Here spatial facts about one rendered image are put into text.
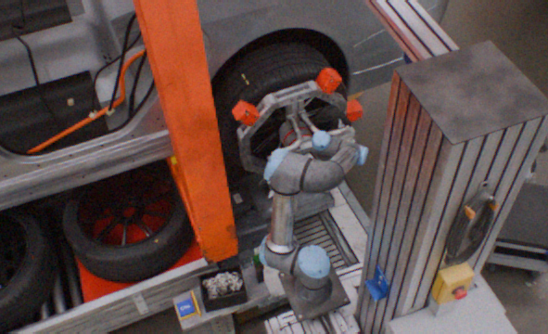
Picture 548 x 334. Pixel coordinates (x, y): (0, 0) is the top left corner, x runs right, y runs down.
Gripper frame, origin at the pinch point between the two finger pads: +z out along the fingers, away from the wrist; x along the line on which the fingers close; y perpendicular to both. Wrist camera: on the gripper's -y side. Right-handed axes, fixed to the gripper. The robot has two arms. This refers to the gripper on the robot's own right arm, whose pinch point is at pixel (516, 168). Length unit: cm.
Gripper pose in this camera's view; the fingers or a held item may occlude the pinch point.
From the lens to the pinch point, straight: 269.7
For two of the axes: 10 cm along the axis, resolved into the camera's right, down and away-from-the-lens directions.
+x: 4.7, 7.4, -4.8
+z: -0.5, 5.7, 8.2
